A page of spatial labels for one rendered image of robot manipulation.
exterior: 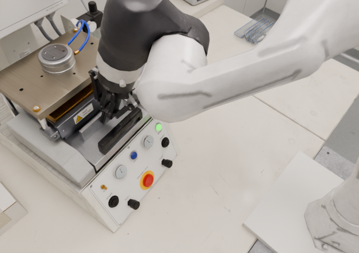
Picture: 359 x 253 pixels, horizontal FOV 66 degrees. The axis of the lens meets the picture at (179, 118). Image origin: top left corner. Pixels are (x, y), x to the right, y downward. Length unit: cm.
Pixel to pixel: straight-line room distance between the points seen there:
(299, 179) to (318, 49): 69
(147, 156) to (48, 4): 49
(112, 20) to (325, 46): 28
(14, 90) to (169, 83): 44
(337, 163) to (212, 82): 83
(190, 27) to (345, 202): 57
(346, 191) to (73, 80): 70
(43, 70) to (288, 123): 87
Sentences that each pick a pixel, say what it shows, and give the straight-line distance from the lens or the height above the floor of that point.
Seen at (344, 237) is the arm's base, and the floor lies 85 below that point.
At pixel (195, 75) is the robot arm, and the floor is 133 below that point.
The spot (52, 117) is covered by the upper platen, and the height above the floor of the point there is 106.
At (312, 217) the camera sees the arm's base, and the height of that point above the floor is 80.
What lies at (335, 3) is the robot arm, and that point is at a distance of 37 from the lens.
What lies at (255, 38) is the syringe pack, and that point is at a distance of 144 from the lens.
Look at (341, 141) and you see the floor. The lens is 230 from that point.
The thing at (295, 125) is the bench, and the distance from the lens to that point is 116.
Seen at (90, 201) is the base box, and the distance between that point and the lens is 76.
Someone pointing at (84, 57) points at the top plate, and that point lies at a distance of 76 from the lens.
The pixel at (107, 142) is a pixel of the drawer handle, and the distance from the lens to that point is 69.
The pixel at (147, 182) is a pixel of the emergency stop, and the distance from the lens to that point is 86.
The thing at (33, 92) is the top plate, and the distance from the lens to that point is 70.
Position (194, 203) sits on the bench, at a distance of 89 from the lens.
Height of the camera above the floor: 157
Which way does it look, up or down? 51 degrees down
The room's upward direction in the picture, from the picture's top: 5 degrees clockwise
